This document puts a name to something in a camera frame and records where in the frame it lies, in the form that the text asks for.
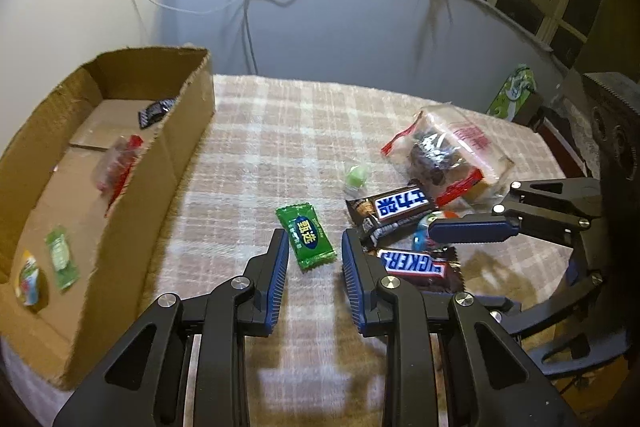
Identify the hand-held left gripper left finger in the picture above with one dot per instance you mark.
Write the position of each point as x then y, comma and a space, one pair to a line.
277, 272

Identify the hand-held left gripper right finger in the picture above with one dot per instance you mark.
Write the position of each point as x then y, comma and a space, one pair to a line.
352, 272

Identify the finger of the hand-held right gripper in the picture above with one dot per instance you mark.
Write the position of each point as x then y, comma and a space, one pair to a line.
465, 230
560, 309

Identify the blue orange snack packet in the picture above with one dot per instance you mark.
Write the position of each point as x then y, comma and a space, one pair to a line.
427, 227

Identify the green candy packet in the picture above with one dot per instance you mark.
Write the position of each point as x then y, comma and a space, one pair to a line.
305, 237

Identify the brown chocolate bar blue label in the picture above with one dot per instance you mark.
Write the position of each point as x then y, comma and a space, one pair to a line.
420, 267
395, 209

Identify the large clear bag red print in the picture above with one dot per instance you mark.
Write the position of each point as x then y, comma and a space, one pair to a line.
475, 157

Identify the small green candy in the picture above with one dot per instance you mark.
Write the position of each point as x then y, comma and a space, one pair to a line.
356, 177

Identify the brown cardboard box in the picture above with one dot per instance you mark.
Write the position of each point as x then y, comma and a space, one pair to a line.
165, 167

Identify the green tissue box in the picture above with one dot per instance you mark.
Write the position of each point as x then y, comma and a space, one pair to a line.
512, 92

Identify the red clear snack packet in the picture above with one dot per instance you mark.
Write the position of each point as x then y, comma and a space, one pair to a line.
117, 162

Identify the black snack packet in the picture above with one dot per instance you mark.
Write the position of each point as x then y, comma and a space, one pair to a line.
156, 111

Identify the green sauce sachet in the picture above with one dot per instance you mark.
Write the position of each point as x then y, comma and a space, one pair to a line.
60, 259

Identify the small colourful jelly cup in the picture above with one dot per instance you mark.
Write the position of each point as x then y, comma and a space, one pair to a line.
29, 279

